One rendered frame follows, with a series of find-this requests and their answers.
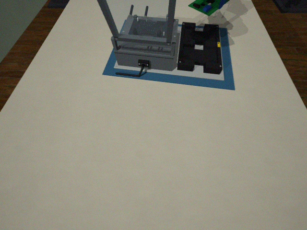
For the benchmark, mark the green circuit board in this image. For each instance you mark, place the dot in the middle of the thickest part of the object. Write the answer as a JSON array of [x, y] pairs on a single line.
[[205, 6]]

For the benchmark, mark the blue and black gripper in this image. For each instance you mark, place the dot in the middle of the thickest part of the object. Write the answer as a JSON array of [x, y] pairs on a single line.
[[221, 3]]

